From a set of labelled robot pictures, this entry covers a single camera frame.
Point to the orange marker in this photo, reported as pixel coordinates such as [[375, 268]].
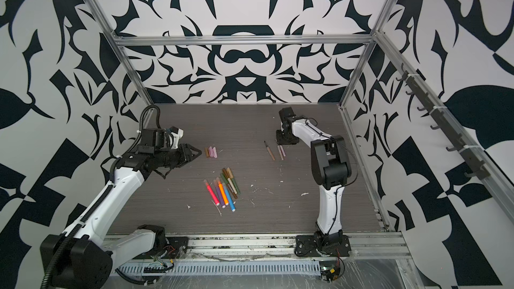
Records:
[[222, 192]]

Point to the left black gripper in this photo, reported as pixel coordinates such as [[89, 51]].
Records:
[[185, 154]]

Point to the white cable duct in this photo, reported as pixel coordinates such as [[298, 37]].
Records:
[[217, 268]]

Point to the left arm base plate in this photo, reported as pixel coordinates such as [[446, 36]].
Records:
[[175, 247]]

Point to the pink pen purple cap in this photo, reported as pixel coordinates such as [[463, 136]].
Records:
[[282, 151]]

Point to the brown pen green cap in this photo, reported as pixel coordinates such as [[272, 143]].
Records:
[[227, 184]]

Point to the purple marker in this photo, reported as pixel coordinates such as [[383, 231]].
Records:
[[218, 193]]

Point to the green pen tan cap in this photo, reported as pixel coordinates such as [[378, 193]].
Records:
[[232, 178]]

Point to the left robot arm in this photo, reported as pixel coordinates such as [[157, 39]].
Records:
[[78, 258]]

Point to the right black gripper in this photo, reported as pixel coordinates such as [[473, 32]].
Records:
[[280, 141]]

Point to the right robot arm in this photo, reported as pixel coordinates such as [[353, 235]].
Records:
[[331, 168]]

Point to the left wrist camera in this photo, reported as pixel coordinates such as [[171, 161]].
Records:
[[174, 135]]

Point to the cream pen brown cap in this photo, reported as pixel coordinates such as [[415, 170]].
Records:
[[227, 176]]

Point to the blue marker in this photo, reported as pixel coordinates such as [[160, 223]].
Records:
[[229, 198]]

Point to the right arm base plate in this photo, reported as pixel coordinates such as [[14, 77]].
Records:
[[309, 246]]

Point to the tan pen ochre cap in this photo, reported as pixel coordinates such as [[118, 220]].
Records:
[[269, 151]]

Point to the red marker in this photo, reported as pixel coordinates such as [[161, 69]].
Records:
[[212, 193]]

